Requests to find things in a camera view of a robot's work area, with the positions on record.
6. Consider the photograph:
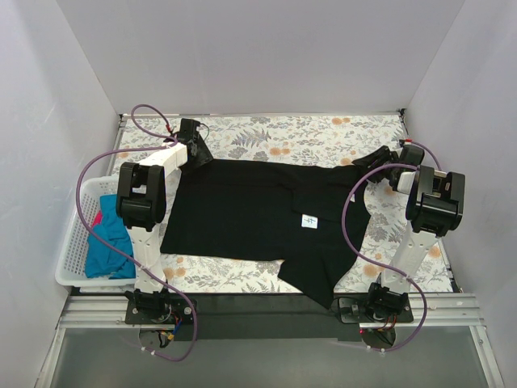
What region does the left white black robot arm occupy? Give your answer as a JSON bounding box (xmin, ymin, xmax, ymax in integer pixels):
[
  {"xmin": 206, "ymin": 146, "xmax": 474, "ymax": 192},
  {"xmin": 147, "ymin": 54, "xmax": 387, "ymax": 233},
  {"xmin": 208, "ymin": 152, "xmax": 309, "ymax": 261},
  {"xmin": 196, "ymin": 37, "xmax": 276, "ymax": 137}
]
[{"xmin": 116, "ymin": 118, "xmax": 213, "ymax": 323}]

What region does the white plastic laundry basket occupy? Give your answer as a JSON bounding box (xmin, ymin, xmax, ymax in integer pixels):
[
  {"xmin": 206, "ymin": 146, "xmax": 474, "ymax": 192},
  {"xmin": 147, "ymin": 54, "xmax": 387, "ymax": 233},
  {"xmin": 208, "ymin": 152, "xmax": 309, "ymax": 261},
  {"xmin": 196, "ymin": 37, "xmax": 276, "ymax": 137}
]
[{"xmin": 55, "ymin": 176, "xmax": 135, "ymax": 288}]

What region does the black t shirt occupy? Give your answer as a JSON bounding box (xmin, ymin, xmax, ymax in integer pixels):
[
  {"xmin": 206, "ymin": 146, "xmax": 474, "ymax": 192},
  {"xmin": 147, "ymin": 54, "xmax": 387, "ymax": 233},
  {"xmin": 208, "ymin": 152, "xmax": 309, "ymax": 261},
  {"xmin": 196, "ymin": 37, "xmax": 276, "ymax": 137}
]
[{"xmin": 161, "ymin": 160, "xmax": 370, "ymax": 309}]

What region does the aluminium frame rail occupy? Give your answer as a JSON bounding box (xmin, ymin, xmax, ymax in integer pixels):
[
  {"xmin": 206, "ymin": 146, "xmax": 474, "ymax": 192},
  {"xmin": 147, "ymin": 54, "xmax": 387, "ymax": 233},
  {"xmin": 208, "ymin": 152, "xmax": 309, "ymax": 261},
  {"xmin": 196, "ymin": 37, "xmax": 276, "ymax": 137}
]
[{"xmin": 58, "ymin": 293, "xmax": 485, "ymax": 328}]

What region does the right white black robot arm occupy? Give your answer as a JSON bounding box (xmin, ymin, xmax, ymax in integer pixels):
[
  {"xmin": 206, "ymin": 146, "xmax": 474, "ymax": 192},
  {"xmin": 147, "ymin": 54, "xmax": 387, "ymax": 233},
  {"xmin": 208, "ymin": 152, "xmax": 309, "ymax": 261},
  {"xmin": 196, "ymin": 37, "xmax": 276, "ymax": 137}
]
[{"xmin": 352, "ymin": 139, "xmax": 465, "ymax": 322}]

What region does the pink t shirt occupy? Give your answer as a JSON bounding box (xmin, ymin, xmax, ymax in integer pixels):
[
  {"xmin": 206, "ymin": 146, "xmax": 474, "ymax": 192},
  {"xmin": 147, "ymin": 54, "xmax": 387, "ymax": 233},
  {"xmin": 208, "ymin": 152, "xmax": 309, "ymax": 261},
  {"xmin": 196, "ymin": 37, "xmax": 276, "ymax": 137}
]
[{"xmin": 91, "ymin": 211, "xmax": 103, "ymax": 228}]

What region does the blue t shirt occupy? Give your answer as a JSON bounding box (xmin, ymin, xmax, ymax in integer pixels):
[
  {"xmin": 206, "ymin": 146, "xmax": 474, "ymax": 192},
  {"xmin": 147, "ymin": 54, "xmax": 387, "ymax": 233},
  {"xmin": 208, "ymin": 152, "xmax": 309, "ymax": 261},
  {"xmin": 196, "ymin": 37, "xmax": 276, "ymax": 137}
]
[{"xmin": 83, "ymin": 196, "xmax": 137, "ymax": 280}]

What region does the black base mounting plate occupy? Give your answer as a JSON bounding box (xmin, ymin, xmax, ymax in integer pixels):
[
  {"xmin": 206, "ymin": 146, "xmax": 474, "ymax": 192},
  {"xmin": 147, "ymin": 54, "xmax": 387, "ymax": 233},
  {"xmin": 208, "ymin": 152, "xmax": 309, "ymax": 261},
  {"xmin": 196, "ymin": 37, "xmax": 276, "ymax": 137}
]
[{"xmin": 124, "ymin": 293, "xmax": 417, "ymax": 343}]

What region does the floral tablecloth mat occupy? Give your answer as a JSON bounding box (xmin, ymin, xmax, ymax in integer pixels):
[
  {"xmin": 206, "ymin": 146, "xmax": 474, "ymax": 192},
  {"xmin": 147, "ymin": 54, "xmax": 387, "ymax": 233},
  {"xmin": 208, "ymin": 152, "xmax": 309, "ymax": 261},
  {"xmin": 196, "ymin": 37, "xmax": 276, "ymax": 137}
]
[{"xmin": 112, "ymin": 115, "xmax": 456, "ymax": 294}]

